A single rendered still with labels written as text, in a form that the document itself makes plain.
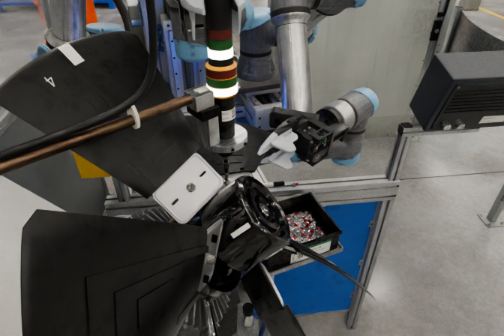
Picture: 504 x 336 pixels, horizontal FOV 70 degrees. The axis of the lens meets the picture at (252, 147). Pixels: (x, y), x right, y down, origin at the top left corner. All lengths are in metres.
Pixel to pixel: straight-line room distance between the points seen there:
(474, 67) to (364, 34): 1.56
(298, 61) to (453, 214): 1.86
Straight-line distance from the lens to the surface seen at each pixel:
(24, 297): 0.26
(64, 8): 1.07
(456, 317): 2.07
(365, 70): 2.69
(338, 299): 1.68
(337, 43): 2.54
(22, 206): 0.65
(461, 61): 1.10
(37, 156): 0.44
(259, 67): 1.33
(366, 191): 1.21
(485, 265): 2.35
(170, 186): 0.53
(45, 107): 0.52
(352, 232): 1.35
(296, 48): 0.89
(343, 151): 0.92
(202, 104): 0.49
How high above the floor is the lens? 1.60
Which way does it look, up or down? 35 degrees down
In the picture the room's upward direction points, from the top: straight up
